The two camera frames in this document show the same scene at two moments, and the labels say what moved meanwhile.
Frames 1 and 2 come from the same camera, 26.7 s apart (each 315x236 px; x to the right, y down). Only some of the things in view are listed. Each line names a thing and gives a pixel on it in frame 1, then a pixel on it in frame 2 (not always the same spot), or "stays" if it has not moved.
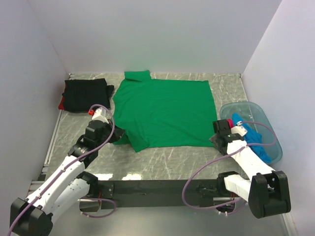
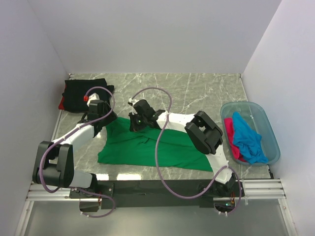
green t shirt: x=155 y=113 → x=118 y=145
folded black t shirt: x=80 y=95 stays
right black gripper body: x=214 y=139 → x=138 y=123
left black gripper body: x=108 y=128 → x=110 y=117
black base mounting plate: x=143 y=194 stays
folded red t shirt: x=61 y=105 stays
